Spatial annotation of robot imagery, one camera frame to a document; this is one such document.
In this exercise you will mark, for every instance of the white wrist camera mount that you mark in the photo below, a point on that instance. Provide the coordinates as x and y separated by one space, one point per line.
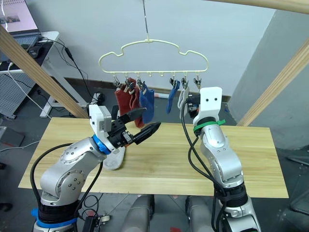
210 101
97 118

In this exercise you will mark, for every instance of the grey rounded robot leg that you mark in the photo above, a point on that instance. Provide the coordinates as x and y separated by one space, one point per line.
200 215
137 215

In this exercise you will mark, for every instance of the grey metal stand foot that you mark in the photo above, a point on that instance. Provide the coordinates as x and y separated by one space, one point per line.
298 159

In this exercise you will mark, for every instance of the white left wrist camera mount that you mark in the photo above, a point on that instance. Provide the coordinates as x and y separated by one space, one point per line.
97 118

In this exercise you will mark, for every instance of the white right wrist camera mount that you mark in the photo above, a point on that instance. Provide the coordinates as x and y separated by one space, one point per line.
210 101

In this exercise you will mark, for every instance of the black box with connector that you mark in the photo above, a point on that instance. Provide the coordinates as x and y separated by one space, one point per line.
93 223

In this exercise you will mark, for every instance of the blue sock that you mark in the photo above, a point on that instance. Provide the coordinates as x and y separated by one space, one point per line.
172 96
147 106

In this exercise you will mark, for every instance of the white sock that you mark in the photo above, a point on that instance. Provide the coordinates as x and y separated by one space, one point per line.
181 99
114 162

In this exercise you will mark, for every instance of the red and white tube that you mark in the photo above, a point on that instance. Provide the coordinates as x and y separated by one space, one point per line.
161 95

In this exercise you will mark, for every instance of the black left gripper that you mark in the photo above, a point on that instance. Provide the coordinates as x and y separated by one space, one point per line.
118 135

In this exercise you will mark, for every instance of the thin metal hanging rod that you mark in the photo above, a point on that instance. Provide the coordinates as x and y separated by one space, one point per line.
145 19

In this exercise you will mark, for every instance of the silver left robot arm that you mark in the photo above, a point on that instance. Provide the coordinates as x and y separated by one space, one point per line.
72 174

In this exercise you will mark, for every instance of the black computer mouse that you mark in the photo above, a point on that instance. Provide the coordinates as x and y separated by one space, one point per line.
36 52

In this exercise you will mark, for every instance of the open laptop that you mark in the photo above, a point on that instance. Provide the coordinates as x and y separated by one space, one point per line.
17 21

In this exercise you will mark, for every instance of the dark floor mat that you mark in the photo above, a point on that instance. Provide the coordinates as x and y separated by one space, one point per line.
10 139

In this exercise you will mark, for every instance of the grey perforated panel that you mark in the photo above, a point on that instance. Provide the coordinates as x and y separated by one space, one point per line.
12 91

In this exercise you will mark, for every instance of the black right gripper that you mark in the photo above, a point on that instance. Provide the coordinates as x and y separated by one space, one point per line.
194 106

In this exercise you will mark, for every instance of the wooden frame beam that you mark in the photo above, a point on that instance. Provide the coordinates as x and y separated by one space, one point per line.
265 6
277 82
41 72

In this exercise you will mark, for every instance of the red sock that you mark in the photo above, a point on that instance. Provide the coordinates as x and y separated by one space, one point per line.
136 101
122 101

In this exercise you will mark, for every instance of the cream clip hanger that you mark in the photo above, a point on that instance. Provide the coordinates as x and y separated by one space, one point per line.
154 72

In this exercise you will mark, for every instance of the white desk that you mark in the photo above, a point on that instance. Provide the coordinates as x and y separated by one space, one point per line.
51 72

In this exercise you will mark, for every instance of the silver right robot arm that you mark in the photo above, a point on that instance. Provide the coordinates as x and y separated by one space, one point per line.
222 162

